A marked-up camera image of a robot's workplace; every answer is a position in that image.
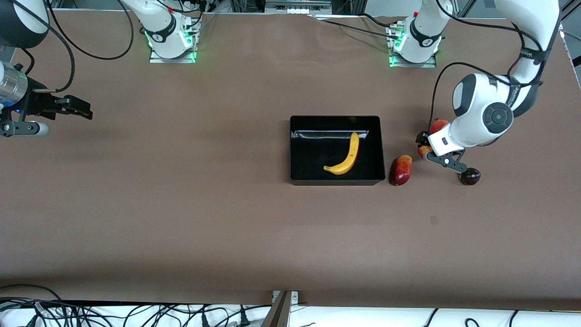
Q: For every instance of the red yellow apple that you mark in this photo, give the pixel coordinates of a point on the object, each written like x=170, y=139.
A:
x=424, y=151

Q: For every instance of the white power strip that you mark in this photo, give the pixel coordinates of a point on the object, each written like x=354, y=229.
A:
x=297, y=9

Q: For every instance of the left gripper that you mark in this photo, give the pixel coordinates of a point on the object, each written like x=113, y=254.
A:
x=423, y=138

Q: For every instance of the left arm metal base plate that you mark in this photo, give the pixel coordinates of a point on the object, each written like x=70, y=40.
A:
x=429, y=64

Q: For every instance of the dark metal profile beam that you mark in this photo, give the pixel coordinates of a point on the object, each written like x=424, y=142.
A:
x=278, y=313

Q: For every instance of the red pomegranate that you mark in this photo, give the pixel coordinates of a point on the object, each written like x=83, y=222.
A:
x=438, y=126

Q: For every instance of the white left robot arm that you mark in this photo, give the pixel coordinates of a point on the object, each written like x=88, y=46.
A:
x=481, y=113

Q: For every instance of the dark purple eggplant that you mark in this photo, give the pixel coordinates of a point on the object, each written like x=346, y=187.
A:
x=471, y=177

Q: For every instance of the red yellow mango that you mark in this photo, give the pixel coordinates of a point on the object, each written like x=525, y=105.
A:
x=401, y=171

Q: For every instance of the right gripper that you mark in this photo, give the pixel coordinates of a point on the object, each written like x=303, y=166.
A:
x=37, y=104

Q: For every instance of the brown table cover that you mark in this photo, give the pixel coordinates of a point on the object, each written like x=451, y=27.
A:
x=181, y=227

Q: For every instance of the small metal edge bracket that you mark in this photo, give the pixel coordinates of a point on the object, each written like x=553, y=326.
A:
x=295, y=297

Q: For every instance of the yellow banana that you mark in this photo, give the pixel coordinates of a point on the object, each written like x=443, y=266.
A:
x=352, y=152

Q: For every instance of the black rectangular plastic box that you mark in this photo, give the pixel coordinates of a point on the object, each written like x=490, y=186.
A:
x=336, y=179

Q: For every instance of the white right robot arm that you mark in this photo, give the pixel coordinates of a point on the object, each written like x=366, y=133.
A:
x=159, y=22

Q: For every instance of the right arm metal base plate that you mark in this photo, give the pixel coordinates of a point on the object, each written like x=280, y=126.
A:
x=156, y=59

